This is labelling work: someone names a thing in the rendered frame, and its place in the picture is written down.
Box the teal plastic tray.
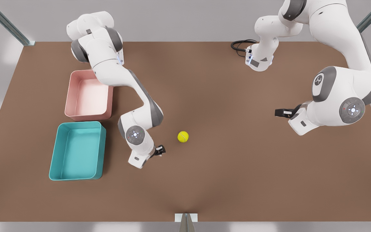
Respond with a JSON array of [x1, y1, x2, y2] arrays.
[[49, 121, 107, 181]]

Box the pink plastic tray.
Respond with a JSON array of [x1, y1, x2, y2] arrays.
[[64, 70, 114, 121]]

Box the black cable loop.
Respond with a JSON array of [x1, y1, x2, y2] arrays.
[[231, 39, 259, 58]]

